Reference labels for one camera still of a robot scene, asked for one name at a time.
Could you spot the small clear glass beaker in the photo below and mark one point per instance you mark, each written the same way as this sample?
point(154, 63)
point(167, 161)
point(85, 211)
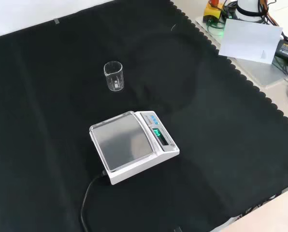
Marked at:
point(113, 77)

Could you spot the white electronic balance steel pan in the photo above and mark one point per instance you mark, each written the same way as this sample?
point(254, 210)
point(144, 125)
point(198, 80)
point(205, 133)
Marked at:
point(127, 142)

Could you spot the black bench cloth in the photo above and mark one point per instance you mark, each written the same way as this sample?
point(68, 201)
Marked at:
point(49, 120)

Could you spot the clear tape piece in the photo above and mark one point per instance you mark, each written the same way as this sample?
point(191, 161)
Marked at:
point(56, 21)
point(178, 228)

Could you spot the yellow stop button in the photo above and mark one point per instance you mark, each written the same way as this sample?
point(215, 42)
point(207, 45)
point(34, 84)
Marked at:
point(212, 9)

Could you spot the pale white board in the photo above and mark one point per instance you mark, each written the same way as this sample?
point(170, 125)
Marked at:
point(250, 41)

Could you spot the grey metal base plate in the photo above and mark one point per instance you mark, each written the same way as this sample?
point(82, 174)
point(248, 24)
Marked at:
point(260, 72)

